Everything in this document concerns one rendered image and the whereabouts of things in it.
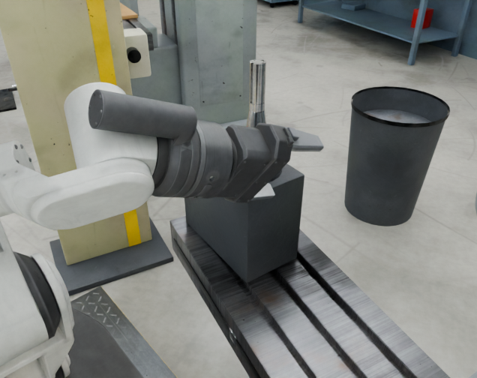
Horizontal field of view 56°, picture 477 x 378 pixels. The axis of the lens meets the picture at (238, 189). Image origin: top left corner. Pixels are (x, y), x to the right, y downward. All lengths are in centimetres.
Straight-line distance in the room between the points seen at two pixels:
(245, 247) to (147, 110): 40
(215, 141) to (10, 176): 20
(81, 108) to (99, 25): 140
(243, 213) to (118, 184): 35
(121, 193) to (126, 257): 185
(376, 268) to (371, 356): 156
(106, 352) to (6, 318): 55
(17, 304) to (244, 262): 35
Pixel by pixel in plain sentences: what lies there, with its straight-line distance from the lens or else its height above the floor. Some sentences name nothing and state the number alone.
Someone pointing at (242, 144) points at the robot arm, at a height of 127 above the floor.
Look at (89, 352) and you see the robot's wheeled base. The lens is 122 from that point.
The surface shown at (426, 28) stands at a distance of 578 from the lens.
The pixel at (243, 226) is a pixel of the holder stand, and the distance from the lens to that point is 74.
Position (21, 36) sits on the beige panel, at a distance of 182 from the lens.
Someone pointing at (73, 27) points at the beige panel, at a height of 110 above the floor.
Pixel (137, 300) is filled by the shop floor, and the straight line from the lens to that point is 210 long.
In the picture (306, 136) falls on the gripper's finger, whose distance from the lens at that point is 56.
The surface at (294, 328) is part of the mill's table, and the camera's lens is 75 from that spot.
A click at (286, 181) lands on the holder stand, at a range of 74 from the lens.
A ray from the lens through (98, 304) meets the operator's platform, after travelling 156.
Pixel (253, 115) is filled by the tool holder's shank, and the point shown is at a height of 122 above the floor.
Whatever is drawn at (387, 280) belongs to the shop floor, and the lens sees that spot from 225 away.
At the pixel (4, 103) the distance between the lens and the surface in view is 436.
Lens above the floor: 151
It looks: 33 degrees down
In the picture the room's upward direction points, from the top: straight up
